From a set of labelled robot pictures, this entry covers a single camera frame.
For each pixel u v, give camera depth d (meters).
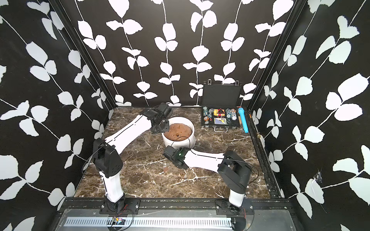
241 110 1.15
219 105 1.18
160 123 0.65
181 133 0.90
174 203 0.76
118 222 0.70
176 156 0.66
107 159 0.47
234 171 0.46
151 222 0.70
